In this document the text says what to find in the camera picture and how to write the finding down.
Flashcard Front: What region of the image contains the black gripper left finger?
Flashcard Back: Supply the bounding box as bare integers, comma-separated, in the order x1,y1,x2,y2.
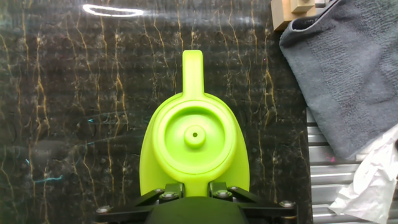
95,182,185,223

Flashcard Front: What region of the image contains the crumpled white tissue paper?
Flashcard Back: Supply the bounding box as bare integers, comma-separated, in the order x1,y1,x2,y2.
328,124,398,224

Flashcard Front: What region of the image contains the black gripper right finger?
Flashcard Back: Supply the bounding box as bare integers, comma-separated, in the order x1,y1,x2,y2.
208,182,298,223

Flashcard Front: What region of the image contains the dark marbled table mat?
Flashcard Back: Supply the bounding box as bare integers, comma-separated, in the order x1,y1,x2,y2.
0,0,313,224

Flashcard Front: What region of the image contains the wooden block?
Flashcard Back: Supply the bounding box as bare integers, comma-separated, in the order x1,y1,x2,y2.
270,0,318,32

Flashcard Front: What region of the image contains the green plastic watering can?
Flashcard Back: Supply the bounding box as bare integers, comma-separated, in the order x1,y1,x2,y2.
139,49,251,197

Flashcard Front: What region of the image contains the grey towel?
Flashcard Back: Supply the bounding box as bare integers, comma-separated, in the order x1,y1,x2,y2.
279,0,398,161

